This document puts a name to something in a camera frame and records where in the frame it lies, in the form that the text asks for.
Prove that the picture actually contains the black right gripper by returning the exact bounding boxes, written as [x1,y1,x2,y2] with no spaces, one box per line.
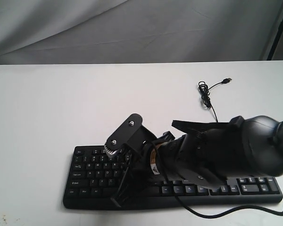
[110,131,186,207]

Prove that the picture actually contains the black acer keyboard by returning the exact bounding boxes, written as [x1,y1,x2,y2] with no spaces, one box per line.
[63,145,283,210]

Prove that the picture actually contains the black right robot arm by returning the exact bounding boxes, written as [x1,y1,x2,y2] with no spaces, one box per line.
[104,113,283,207]

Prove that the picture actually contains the grey backdrop cloth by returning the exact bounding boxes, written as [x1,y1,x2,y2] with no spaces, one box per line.
[0,0,283,65]

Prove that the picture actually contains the black stand pole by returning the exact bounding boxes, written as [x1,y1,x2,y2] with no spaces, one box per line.
[266,17,283,61]

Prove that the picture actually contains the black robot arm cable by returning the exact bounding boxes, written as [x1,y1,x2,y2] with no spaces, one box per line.
[150,140,283,218]

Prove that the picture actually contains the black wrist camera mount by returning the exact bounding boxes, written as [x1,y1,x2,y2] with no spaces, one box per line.
[104,113,157,161]

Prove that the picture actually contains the black USB cable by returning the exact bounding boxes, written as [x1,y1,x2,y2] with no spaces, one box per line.
[197,77,233,123]

